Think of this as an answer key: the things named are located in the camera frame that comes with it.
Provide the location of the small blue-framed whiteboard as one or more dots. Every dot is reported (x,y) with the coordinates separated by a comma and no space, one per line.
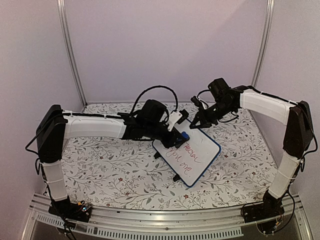
(192,159)

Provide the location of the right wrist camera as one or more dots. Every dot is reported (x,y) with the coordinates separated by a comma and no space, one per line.
(199,103)

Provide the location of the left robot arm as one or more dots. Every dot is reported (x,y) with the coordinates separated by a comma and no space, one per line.
(59,126)

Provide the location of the aluminium frame post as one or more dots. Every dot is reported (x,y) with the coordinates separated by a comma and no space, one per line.
(61,6)
(270,4)

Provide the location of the right aluminium frame post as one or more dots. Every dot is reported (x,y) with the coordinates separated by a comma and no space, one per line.
(270,4)

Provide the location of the left aluminium frame post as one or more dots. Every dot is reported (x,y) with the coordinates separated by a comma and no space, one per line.
(61,6)

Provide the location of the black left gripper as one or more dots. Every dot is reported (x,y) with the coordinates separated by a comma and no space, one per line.
(170,142)

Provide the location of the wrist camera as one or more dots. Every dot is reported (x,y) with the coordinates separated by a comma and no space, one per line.
(176,117)
(199,103)

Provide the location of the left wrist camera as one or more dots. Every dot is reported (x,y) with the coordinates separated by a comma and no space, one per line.
(176,117)

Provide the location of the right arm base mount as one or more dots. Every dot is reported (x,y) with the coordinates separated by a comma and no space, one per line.
(262,212)

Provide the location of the wire whiteboard stand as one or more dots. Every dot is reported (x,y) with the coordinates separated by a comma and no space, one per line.
(157,155)

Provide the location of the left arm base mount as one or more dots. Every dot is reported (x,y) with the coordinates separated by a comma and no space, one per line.
(66,209)

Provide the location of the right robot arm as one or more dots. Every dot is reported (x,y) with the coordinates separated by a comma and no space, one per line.
(294,115)

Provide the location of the blue whiteboard eraser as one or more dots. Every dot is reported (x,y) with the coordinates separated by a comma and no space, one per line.
(185,135)

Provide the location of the front aluminium rail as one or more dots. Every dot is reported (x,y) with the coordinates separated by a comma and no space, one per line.
(106,223)

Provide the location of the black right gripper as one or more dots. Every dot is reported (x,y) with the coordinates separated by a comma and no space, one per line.
(203,119)

